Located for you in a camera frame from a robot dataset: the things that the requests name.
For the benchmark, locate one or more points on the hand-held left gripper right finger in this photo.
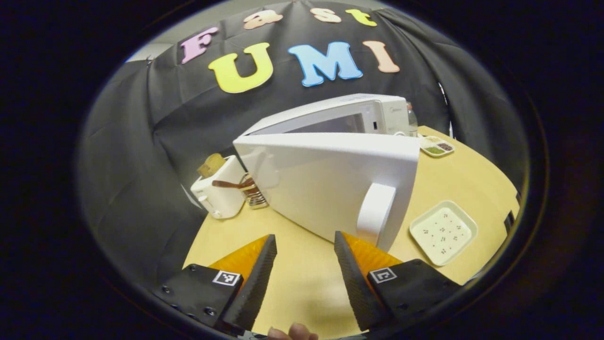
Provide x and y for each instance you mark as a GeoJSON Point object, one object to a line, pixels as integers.
{"type": "Point", "coordinates": [361, 293]}

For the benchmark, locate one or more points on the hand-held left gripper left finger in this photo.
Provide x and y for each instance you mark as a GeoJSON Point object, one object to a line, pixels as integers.
{"type": "Point", "coordinates": [255, 288]}

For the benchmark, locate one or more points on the white microwave oven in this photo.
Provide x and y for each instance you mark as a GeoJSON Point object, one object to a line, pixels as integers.
{"type": "Point", "coordinates": [330, 179]}

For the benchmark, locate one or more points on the white toaster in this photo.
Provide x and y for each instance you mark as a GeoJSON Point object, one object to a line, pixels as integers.
{"type": "Point", "coordinates": [222, 198]}

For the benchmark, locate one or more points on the pale square plate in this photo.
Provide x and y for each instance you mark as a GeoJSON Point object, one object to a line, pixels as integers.
{"type": "Point", "coordinates": [443, 232]}

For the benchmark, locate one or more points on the brown wooden spoon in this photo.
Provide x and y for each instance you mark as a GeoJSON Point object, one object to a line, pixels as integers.
{"type": "Point", "coordinates": [231, 183]}

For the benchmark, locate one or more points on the toast bread slice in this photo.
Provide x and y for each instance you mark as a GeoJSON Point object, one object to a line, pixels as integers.
{"type": "Point", "coordinates": [211, 165]}

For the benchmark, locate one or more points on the green beans heap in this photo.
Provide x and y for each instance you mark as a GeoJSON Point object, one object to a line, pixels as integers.
{"type": "Point", "coordinates": [434, 150]}

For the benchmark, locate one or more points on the pale yellow beans heap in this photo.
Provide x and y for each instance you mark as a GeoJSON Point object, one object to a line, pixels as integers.
{"type": "Point", "coordinates": [427, 141]}

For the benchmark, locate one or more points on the white divided dish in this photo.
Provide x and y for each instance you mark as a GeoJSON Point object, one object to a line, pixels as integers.
{"type": "Point", "coordinates": [436, 141]}

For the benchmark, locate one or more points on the dark red beans heap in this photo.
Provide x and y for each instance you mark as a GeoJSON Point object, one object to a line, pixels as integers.
{"type": "Point", "coordinates": [445, 146]}

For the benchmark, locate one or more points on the clear plastic bottle red label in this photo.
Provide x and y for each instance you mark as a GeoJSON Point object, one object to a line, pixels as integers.
{"type": "Point", "coordinates": [412, 118]}

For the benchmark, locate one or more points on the black backdrop cloth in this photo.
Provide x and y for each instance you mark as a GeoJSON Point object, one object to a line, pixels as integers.
{"type": "Point", "coordinates": [141, 141]}

